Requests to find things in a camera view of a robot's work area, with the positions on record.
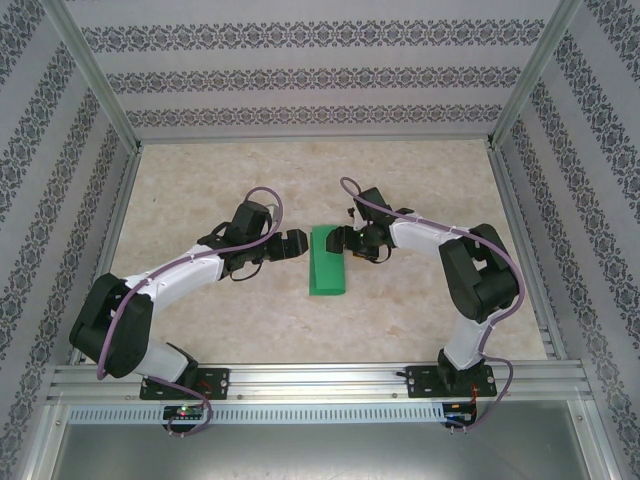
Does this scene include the aluminium side rail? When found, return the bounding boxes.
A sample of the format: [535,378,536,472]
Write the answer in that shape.
[68,147,144,365]
[487,147,569,361]

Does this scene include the aluminium frame post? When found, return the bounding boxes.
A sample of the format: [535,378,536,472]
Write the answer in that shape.
[44,0,144,151]
[485,0,585,150]

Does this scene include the aluminium mounting rail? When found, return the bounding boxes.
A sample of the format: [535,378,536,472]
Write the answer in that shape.
[47,360,594,404]

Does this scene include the slotted grey cable duct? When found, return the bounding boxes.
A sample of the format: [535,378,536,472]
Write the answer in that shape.
[67,403,446,425]

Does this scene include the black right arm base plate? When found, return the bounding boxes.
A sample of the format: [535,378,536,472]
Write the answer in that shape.
[405,364,499,400]

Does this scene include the thin black left gripper cable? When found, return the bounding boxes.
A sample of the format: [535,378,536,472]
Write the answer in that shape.
[225,257,267,282]

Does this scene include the grey metal sheet panel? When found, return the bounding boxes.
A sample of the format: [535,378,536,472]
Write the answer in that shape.
[47,423,609,480]

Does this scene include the aluminium back rail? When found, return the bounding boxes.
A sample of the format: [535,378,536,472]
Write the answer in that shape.
[135,130,494,146]

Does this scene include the green paper sheet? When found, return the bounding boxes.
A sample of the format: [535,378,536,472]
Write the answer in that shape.
[306,223,348,298]

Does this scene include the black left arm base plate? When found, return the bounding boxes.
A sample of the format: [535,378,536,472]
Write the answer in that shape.
[139,367,231,401]

